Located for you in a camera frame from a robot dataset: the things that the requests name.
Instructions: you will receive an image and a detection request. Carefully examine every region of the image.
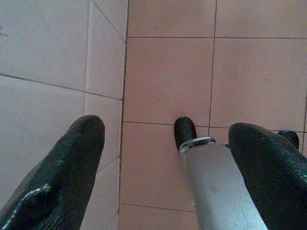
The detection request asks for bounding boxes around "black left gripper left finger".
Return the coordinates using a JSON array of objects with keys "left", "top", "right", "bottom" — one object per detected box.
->
[{"left": 0, "top": 115, "right": 106, "bottom": 230}]

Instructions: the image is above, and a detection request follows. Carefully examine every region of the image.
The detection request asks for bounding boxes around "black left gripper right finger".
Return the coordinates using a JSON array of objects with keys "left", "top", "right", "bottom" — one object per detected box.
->
[{"left": 228, "top": 122, "right": 307, "bottom": 230}]

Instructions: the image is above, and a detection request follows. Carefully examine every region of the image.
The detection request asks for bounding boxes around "black robot foot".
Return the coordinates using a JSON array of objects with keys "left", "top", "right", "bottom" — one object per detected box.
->
[
  {"left": 277, "top": 130, "right": 300, "bottom": 150},
  {"left": 174, "top": 116, "right": 198, "bottom": 151}
]

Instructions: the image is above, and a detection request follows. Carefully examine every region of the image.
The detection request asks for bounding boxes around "silver robot leg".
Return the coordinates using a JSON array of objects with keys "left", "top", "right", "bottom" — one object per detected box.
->
[{"left": 179, "top": 136, "right": 269, "bottom": 230}]

